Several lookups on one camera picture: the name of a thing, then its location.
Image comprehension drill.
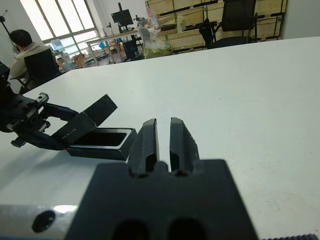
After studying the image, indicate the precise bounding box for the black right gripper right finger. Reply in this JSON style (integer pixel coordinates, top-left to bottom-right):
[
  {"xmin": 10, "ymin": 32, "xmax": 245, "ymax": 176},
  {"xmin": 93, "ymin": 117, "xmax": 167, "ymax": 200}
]
[{"xmin": 169, "ymin": 116, "xmax": 201, "ymax": 176}]

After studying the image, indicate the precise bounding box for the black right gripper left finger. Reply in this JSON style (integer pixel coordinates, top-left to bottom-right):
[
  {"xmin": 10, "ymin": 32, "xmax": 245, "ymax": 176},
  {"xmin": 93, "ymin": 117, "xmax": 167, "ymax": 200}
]
[{"xmin": 127, "ymin": 118, "xmax": 161, "ymax": 178}]

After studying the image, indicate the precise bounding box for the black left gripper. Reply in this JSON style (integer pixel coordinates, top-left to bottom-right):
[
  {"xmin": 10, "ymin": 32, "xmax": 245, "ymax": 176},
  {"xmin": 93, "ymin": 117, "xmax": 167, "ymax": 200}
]
[{"xmin": 0, "ymin": 74, "xmax": 81, "ymax": 151}]

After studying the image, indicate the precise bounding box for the black box lid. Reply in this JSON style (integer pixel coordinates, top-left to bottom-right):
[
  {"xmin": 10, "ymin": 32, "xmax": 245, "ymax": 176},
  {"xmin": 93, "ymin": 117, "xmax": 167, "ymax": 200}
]
[{"xmin": 51, "ymin": 93, "xmax": 118, "ymax": 147}]

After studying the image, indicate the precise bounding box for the black box base white insert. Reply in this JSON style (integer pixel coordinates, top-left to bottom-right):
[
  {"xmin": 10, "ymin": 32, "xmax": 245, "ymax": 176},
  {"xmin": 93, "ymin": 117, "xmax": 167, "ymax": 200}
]
[{"xmin": 66, "ymin": 126, "xmax": 138, "ymax": 161}]

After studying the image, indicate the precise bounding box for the clear plastic storage box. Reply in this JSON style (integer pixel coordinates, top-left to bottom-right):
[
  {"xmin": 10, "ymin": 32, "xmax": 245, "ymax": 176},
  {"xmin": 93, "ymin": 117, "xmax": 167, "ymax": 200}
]
[{"xmin": 49, "ymin": 39, "xmax": 73, "ymax": 71}]

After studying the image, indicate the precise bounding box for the seated person beige jacket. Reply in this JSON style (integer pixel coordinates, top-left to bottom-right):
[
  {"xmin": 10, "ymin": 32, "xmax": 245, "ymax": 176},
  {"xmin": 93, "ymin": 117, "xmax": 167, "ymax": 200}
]
[{"xmin": 8, "ymin": 29, "xmax": 55, "ymax": 86}]

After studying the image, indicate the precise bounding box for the yellow-green bag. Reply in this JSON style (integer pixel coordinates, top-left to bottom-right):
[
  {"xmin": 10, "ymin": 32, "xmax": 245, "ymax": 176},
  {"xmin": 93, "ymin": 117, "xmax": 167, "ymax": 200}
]
[{"xmin": 143, "ymin": 46, "xmax": 173, "ymax": 60}]

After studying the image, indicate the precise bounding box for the black computer tower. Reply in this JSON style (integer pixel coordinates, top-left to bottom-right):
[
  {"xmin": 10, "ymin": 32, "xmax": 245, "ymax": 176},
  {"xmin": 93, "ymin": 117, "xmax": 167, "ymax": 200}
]
[{"xmin": 122, "ymin": 41, "xmax": 138, "ymax": 61}]

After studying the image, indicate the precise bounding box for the pale wooden crate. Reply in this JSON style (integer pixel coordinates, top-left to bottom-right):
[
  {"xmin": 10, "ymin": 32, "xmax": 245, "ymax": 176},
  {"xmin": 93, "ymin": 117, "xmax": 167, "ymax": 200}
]
[
  {"xmin": 249, "ymin": 17, "xmax": 285, "ymax": 42},
  {"xmin": 256, "ymin": 0, "xmax": 287, "ymax": 18},
  {"xmin": 172, "ymin": 29, "xmax": 207, "ymax": 50},
  {"xmin": 176, "ymin": 7, "xmax": 208, "ymax": 27}
]

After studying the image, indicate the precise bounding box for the large room window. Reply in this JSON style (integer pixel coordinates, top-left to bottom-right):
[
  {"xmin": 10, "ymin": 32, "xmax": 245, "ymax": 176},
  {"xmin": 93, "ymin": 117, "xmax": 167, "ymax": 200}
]
[{"xmin": 19, "ymin": 0, "xmax": 100, "ymax": 42}]

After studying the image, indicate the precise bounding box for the white plastic bag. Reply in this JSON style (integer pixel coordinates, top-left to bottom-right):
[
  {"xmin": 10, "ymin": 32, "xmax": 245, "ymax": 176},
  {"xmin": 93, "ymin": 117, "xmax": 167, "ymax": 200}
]
[{"xmin": 138, "ymin": 27, "xmax": 171, "ymax": 48}]

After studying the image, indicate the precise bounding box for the black tripod stand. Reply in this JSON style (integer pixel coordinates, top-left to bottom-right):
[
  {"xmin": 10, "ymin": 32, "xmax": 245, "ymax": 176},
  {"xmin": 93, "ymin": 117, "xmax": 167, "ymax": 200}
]
[{"xmin": 0, "ymin": 9, "xmax": 11, "ymax": 36}]

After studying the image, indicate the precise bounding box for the black swivel chair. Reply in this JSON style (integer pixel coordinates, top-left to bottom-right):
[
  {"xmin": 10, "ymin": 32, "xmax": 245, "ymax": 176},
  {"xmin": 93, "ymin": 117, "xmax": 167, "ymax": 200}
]
[{"xmin": 199, "ymin": 17, "xmax": 218, "ymax": 50}]

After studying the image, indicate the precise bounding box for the black desk device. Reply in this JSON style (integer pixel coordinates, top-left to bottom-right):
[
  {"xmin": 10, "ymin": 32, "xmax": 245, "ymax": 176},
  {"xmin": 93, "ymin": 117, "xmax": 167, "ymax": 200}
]
[{"xmin": 134, "ymin": 14, "xmax": 146, "ymax": 28}]

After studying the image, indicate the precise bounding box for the black computer monitor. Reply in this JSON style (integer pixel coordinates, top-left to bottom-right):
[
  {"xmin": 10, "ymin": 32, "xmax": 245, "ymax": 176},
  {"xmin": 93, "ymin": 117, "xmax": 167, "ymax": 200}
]
[{"xmin": 111, "ymin": 2, "xmax": 133, "ymax": 33}]

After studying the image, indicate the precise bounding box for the pink white package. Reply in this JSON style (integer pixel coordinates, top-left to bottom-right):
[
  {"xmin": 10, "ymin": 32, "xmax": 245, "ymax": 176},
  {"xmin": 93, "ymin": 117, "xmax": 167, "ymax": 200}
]
[{"xmin": 146, "ymin": 7, "xmax": 159, "ymax": 29}]

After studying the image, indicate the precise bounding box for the black mesh office chair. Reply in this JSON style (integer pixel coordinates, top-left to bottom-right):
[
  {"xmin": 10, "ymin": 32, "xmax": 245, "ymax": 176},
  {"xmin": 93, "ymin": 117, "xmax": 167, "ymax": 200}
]
[{"xmin": 207, "ymin": 0, "xmax": 258, "ymax": 50}]

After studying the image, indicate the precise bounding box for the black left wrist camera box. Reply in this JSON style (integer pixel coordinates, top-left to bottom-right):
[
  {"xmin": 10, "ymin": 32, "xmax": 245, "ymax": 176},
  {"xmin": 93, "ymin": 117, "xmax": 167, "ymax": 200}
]
[{"xmin": 0, "ymin": 61, "xmax": 13, "ymax": 83}]

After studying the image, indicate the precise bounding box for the white frame wooden desk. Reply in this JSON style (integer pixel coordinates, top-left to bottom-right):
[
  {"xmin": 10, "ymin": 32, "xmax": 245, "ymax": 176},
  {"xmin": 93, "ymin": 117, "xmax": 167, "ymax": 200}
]
[{"xmin": 86, "ymin": 29, "xmax": 146, "ymax": 67}]

